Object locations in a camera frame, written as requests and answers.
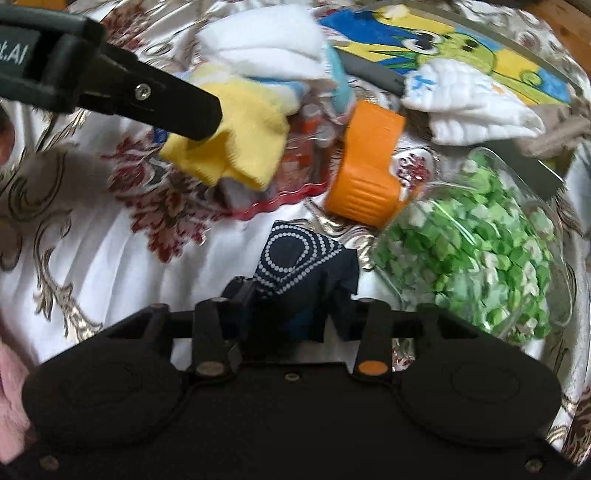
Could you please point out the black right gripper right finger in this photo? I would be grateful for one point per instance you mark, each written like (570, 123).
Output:
(368, 321)

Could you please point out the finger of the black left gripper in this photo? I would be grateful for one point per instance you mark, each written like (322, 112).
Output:
(117, 83)

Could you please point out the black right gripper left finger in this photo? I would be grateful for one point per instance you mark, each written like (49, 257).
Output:
(219, 326)

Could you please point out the navy dotted cloth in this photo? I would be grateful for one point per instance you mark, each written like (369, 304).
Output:
(299, 277)

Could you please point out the yellow sock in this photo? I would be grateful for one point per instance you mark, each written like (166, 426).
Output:
(248, 144)

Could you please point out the glass jar of green stars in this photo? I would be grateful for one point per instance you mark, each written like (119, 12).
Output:
(482, 245)

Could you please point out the clear box of small bottles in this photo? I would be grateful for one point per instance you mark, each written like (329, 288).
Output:
(304, 171)

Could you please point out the pink blanket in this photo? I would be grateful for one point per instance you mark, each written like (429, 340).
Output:
(16, 430)

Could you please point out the white cloth with blue mark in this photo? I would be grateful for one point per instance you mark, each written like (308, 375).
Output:
(467, 107)

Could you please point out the cartoon painted tray box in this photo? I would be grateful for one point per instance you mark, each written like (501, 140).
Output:
(497, 41)

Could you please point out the beige drawstring pouch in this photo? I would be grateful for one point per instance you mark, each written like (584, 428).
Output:
(565, 128)

